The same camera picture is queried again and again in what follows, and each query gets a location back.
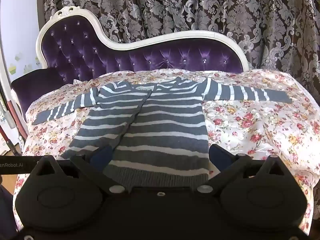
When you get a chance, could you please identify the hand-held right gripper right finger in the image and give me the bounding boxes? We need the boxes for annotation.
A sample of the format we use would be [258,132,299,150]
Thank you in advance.
[196,144,292,195]

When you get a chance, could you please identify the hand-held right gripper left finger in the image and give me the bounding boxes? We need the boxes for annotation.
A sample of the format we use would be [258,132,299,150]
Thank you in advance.
[30,145,125,195]

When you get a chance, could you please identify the grey white striped sweater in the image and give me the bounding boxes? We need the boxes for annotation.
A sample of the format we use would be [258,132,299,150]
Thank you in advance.
[31,77,293,189]

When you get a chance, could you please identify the floral blanket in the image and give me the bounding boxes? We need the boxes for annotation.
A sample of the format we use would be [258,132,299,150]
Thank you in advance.
[12,69,320,233]

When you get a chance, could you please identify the purple velvet cushion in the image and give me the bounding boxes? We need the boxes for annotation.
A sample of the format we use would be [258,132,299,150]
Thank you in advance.
[11,67,66,130]

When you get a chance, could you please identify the purple tufted sofa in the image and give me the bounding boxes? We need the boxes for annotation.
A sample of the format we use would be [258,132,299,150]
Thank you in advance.
[11,6,250,140]

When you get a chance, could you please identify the damask patterned curtain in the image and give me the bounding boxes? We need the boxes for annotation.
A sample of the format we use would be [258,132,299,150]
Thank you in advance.
[42,0,320,80]

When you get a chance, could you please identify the red metal rail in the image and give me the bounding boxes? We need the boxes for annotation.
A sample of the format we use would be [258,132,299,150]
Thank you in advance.
[6,99,28,140]

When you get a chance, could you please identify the pastel wall stickers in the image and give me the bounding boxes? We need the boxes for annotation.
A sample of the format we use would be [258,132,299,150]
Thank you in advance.
[9,52,42,75]

